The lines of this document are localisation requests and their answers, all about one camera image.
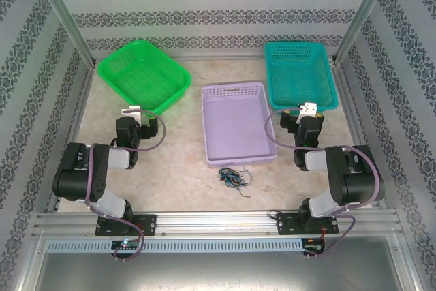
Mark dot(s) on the teal perforated plastic basket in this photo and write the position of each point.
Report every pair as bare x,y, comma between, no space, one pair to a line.
299,73

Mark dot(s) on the green perforated plastic basket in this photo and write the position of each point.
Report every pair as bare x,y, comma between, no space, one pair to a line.
146,76

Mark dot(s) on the purple perforated plastic tray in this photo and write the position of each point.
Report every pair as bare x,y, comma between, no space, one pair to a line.
235,127

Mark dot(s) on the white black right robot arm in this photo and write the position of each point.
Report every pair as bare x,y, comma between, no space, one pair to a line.
361,182

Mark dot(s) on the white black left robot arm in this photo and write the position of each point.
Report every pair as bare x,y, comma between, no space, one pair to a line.
78,175

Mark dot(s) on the small green circuit board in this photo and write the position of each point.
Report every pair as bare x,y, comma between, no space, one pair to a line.
124,244
313,247

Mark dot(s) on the grey metal sheet panel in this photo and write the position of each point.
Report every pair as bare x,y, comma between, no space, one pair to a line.
218,270

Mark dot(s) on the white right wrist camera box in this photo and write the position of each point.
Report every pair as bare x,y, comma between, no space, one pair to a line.
308,110

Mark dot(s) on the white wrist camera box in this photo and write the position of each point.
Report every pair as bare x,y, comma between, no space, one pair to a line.
308,110
134,112

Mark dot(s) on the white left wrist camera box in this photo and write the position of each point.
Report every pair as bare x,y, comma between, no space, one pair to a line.
134,112

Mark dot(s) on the aluminium table edge rail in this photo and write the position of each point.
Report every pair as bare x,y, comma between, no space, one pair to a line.
81,100
221,55
351,110

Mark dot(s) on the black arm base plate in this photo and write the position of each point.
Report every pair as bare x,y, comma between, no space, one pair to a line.
286,224
146,224

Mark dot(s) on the aluminium mounting rail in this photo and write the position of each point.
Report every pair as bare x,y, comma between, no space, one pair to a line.
211,223

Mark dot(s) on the aluminium frame post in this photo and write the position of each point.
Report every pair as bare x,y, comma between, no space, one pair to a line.
64,15
364,15

